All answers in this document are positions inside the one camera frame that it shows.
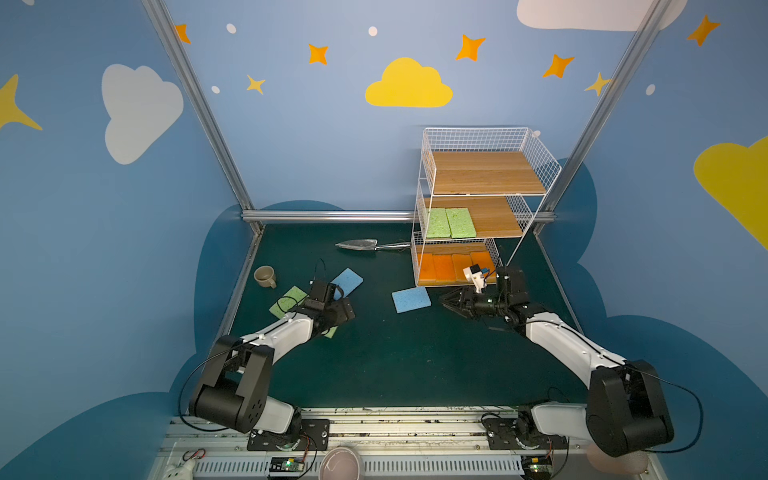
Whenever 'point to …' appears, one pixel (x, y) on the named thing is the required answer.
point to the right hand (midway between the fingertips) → (444, 301)
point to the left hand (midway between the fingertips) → (347, 312)
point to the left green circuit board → (286, 464)
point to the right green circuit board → (537, 467)
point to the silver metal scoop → (369, 245)
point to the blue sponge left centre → (348, 280)
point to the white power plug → (181, 472)
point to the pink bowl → (340, 463)
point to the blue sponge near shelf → (411, 299)
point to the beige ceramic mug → (265, 276)
